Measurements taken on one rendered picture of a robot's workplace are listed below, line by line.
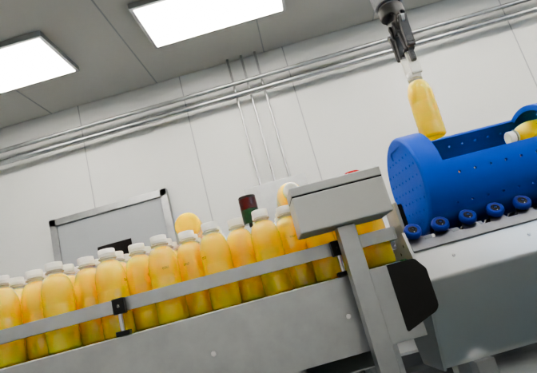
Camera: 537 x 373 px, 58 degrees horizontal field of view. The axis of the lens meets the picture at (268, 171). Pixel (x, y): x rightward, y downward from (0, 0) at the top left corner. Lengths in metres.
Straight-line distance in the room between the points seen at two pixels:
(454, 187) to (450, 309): 0.30
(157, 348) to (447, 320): 0.68
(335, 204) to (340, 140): 3.90
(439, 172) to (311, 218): 0.43
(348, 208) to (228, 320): 0.35
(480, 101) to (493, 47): 0.60
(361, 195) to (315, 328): 0.31
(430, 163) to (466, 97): 3.97
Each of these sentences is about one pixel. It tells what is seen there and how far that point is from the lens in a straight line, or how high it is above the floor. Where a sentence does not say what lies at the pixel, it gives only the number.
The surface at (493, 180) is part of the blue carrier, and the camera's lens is 1.36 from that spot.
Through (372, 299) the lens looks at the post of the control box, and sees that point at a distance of 1.03.
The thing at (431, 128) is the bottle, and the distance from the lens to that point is 1.39.
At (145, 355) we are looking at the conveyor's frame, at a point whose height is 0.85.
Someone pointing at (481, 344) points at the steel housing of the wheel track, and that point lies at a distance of 1.35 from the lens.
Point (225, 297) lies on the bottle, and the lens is 1.12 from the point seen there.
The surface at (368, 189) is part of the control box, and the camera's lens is 1.03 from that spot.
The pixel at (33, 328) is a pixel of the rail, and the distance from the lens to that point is 1.22.
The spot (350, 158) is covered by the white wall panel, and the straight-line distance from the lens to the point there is 4.85.
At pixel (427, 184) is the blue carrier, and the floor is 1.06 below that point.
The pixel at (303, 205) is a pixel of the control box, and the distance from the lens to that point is 1.00.
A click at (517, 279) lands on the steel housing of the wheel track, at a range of 1.35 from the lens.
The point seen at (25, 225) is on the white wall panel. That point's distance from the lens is 5.58.
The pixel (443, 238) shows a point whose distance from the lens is 1.30.
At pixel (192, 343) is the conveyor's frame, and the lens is 1.11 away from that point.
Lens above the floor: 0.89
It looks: 15 degrees up
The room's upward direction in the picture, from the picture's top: 15 degrees counter-clockwise
